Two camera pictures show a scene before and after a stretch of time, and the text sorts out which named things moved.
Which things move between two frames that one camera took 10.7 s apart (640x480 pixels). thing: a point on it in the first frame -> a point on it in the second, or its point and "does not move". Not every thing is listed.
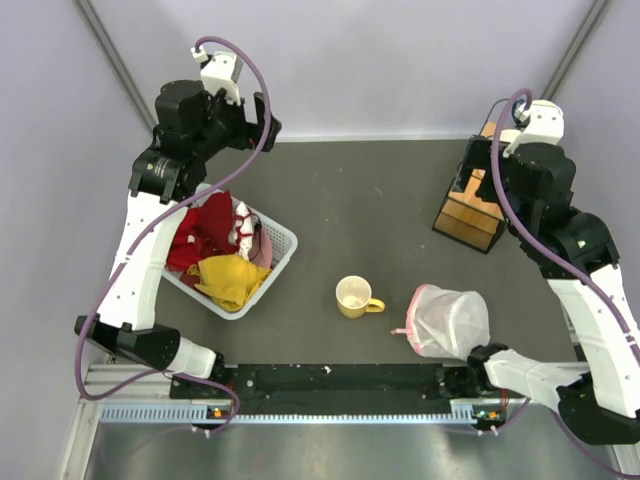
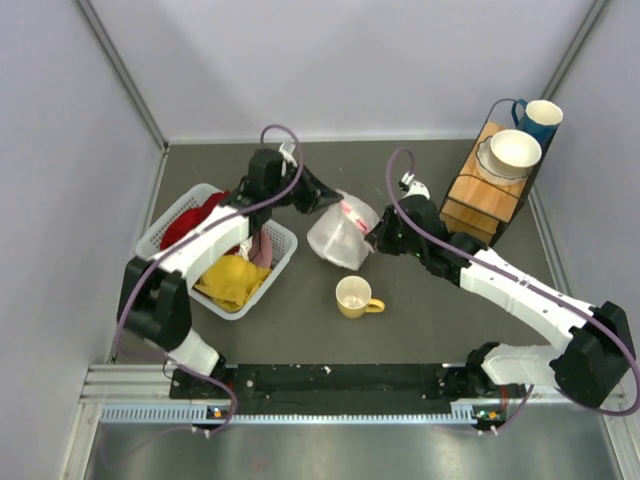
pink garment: x=260 y=248 does not move
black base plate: x=333 y=389 does not move
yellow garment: x=229 y=279 does not move
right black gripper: x=476 y=156 -> x=380 y=232
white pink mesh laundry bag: x=446 y=323 -> x=338 y=235
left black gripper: x=248 y=135 -> x=313 y=198
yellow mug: x=354 y=297 does not move
